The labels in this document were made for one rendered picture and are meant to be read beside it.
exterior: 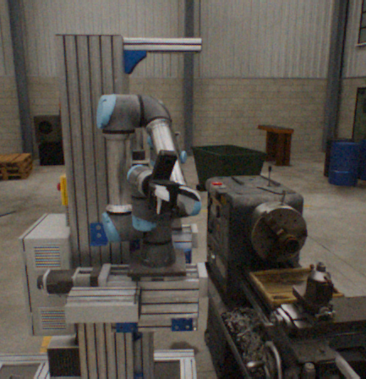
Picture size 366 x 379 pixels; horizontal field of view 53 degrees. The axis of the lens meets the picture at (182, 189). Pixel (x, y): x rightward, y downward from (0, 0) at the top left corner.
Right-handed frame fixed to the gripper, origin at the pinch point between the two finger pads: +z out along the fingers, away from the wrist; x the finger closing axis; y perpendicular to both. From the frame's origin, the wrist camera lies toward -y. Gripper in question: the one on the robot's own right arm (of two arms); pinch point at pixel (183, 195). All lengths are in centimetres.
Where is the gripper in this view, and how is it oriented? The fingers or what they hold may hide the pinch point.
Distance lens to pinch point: 83.7
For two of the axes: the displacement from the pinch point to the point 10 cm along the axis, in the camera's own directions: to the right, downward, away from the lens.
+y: -1.3, 9.7, 1.9
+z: 3.9, 2.2, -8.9
